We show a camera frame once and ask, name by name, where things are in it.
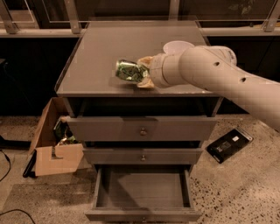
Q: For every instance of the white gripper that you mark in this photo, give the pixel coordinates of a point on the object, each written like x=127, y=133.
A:
x=156, y=71

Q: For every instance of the green soda can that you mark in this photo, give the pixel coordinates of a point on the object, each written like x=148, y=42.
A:
x=130, y=71

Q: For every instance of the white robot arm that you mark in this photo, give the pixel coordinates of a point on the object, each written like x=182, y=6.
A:
x=214, y=69

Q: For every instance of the grey top drawer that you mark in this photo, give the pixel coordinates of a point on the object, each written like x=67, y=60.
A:
x=145, y=128

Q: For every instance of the grey drawer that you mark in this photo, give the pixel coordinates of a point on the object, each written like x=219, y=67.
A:
x=107, y=156
x=143, y=194
x=145, y=128

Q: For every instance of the grey drawer cabinet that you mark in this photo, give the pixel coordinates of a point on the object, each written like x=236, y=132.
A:
x=88, y=84

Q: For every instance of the grey middle drawer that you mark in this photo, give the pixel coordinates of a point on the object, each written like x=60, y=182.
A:
x=107, y=156

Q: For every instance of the grey bottom drawer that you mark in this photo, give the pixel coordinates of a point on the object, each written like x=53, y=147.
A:
x=143, y=194

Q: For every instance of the white ceramic bowl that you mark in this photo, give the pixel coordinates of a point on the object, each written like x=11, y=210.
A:
x=176, y=47

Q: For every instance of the items inside cardboard box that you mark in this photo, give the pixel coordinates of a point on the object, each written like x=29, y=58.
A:
x=62, y=132

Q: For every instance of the black flat device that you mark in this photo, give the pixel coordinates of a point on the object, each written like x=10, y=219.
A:
x=227, y=145

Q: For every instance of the brown cardboard box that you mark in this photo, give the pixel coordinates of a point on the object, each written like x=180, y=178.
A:
x=52, y=158

